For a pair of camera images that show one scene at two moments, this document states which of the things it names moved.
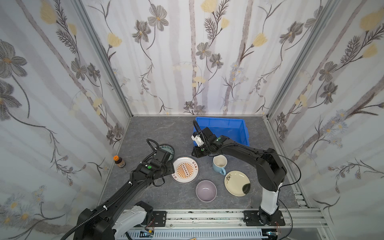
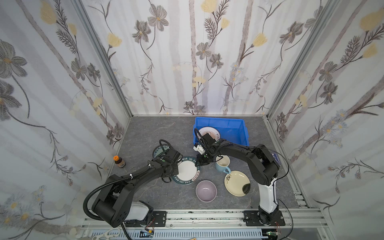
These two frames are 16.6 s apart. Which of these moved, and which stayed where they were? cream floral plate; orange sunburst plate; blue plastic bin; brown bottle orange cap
Moved: orange sunburst plate
Stayed: cream floral plate; blue plastic bin; brown bottle orange cap
